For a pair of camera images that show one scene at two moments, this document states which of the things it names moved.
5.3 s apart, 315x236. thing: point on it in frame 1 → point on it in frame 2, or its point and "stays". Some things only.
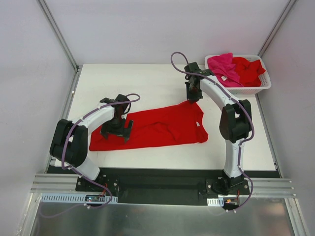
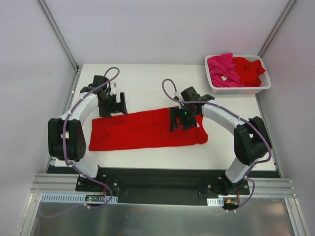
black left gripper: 117,130 → 114,105
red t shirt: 177,124 stays
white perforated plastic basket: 265,79 stays
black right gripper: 193,93 → 183,121
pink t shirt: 225,70 stays
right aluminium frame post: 280,22 stays
